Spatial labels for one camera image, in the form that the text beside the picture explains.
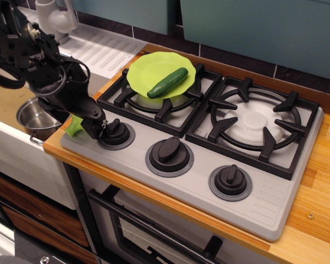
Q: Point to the black burner grate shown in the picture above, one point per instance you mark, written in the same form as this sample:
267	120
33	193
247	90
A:
170	115
261	127

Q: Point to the black stove knob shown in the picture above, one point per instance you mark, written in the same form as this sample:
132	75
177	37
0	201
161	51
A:
116	136
230	183
169	158

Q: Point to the grey toy stove top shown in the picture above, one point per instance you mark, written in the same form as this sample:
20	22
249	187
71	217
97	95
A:
264	212

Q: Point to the wooden drawer front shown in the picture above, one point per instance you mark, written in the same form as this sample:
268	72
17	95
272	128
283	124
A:
45	220

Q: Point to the black right burner grate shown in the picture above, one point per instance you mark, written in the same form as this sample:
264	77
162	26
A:
261	127

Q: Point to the black middle stove knob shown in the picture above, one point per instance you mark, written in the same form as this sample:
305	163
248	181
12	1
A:
169	158

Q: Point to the stainless steel pot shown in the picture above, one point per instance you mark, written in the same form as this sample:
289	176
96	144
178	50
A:
36	122

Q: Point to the black left burner grate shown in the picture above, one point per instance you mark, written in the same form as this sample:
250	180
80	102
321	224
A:
170	115

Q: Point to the dark green toy pickle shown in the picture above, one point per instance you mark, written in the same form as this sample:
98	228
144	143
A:
169	83

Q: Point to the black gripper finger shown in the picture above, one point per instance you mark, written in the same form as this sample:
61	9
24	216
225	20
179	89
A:
94	128
58	115

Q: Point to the grey toy faucet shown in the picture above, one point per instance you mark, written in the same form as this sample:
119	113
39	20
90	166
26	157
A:
51	20

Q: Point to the lime green plastic plate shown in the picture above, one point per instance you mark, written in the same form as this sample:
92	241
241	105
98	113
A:
152	68

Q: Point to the white toy sink unit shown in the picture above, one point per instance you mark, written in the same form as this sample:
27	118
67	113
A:
105	53

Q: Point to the toy oven door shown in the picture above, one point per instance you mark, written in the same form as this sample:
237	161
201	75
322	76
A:
145	233

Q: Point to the black right stove knob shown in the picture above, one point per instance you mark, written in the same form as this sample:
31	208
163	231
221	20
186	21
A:
230	183

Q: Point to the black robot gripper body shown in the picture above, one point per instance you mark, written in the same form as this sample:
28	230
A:
73	97

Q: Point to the black left stove knob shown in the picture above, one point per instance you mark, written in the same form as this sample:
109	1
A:
116	136

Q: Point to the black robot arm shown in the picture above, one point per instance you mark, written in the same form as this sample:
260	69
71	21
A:
31	56

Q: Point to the light green toy cauliflower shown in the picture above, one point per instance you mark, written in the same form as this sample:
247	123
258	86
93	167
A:
74	126

